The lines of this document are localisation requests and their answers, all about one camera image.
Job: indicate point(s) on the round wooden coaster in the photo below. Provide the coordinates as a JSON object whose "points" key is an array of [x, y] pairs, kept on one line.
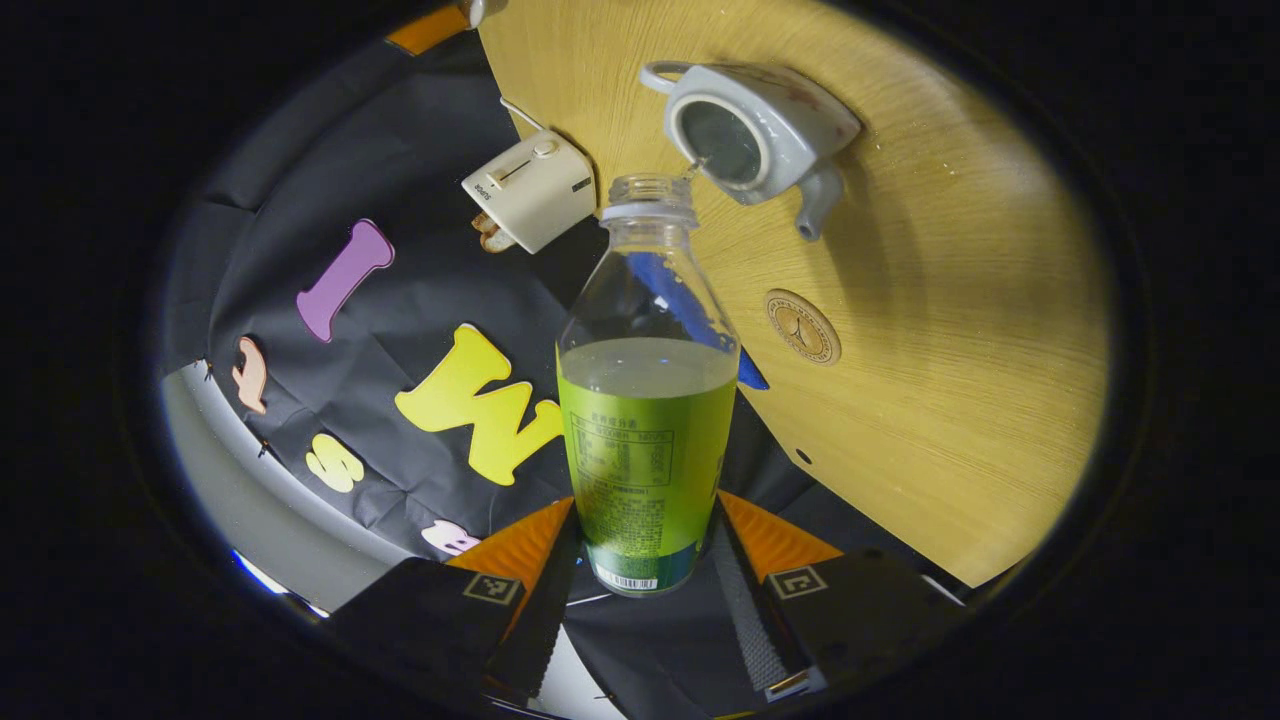
{"points": [[803, 327]]}

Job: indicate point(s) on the green label water bottle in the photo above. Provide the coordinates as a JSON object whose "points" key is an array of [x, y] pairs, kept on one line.
{"points": [[645, 450]]}

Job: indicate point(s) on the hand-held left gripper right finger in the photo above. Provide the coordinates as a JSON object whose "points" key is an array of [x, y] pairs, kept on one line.
{"points": [[860, 610]]}

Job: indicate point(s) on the toast slice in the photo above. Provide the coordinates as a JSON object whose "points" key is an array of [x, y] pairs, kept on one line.
{"points": [[490, 235]]}

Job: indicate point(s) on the white toaster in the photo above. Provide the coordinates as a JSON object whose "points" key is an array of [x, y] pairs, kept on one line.
{"points": [[535, 190]]}

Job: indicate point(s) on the white ceramic teacup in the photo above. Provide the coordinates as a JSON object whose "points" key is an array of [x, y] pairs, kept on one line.
{"points": [[790, 120]]}

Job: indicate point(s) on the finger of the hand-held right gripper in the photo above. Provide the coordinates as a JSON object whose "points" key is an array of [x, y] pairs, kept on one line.
{"points": [[428, 30]]}

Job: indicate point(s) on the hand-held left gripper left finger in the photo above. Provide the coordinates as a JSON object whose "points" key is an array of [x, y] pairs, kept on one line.
{"points": [[430, 610]]}

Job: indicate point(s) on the blue folded towel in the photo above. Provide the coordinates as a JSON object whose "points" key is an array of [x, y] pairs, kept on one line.
{"points": [[752, 375]]}

